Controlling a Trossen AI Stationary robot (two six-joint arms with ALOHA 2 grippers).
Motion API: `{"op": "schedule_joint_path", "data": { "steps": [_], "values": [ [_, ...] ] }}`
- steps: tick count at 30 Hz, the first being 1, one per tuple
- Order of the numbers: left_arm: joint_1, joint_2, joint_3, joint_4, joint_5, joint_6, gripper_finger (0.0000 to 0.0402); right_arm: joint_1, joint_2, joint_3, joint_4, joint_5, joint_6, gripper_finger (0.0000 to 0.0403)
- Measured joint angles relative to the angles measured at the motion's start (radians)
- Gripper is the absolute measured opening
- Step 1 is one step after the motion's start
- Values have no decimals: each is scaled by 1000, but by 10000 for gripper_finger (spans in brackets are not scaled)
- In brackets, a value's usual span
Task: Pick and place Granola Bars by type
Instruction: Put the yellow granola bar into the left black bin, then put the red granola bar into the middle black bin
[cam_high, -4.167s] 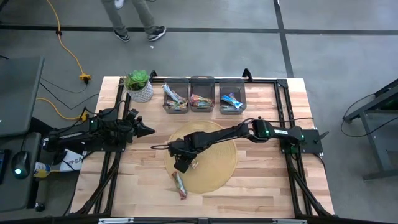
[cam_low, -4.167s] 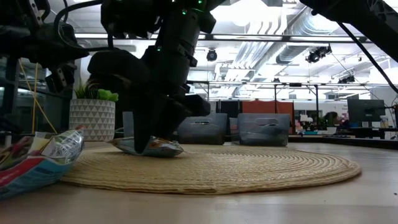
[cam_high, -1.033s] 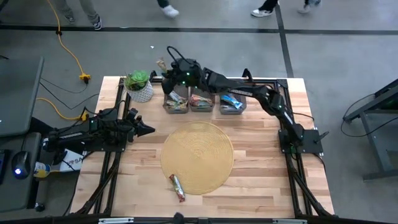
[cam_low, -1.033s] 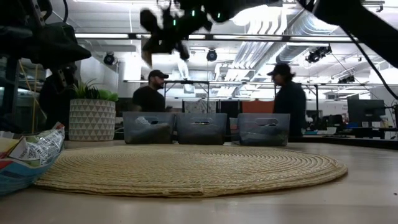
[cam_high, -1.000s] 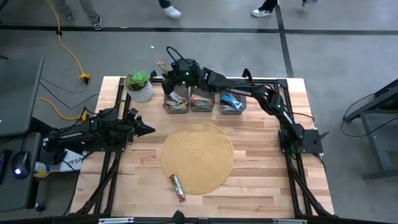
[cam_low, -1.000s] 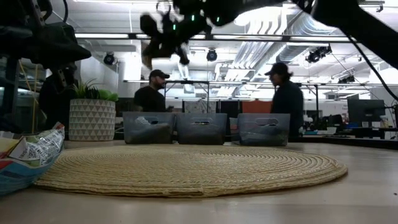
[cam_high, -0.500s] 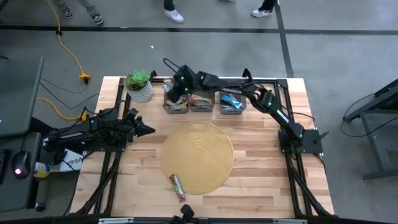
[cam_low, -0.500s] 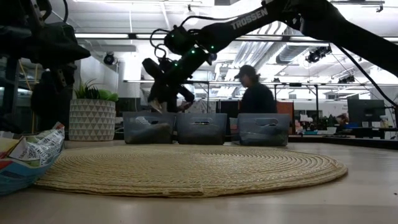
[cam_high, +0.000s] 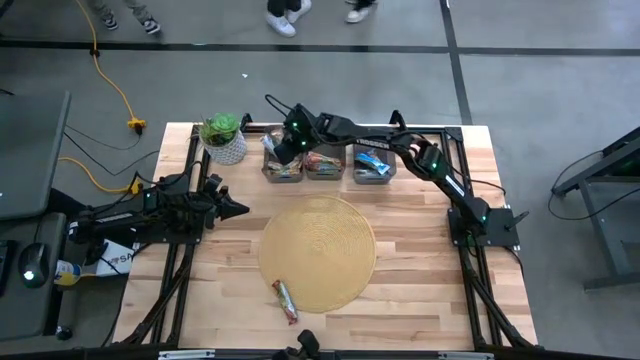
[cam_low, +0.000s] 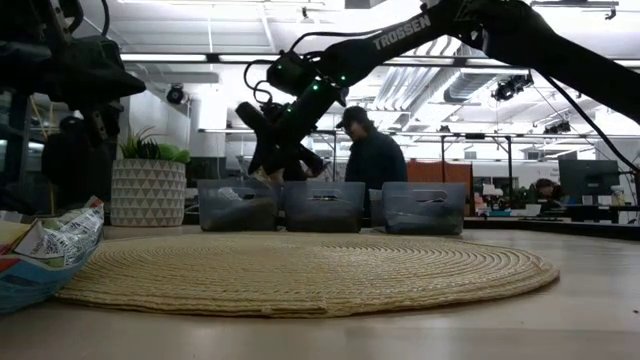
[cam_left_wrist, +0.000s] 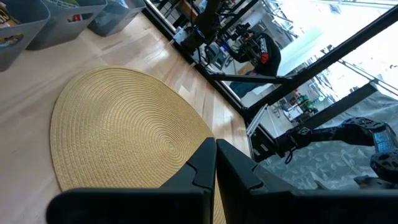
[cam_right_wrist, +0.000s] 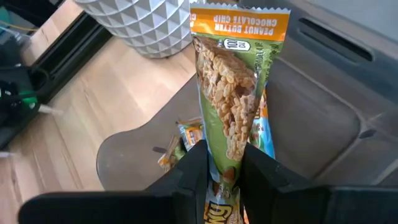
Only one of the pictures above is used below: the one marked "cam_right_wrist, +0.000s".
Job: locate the succulent in white patterned pot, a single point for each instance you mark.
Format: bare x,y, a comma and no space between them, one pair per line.
146,25

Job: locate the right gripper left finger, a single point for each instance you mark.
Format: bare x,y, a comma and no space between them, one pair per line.
189,186

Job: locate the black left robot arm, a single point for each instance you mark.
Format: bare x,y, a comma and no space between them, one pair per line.
12,105

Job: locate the black aluminium table frame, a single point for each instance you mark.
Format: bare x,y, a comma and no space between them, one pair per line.
74,59

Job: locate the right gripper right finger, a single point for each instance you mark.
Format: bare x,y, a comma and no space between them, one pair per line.
273,193

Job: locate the grey plastic bin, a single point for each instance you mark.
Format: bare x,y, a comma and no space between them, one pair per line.
311,124

